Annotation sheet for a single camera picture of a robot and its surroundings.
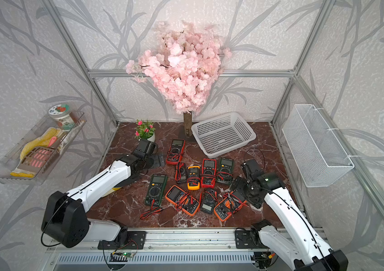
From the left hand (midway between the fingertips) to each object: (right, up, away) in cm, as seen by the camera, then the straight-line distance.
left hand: (157, 160), depth 87 cm
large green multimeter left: (-1, -15, 0) cm, 15 cm away
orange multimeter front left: (+10, -16, -4) cm, 20 cm away
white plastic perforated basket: (+36, +13, +25) cm, 46 cm away
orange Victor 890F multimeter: (+38, -20, -6) cm, 43 cm away
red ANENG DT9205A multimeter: (+7, +3, +15) cm, 17 cm away
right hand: (+40, -13, -10) cm, 43 cm away
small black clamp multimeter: (+11, -7, +5) cm, 14 cm away
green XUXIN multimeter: (+36, -7, +6) cm, 37 cm away
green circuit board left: (-8, -37, -17) cm, 41 cm away
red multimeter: (+27, -7, +3) cm, 28 cm away
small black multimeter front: (+26, -18, -4) cm, 32 cm away
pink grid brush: (-37, +4, -27) cm, 45 cm away
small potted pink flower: (-11, +16, +12) cm, 23 cm away
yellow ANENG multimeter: (+19, -9, +2) cm, 21 cm away
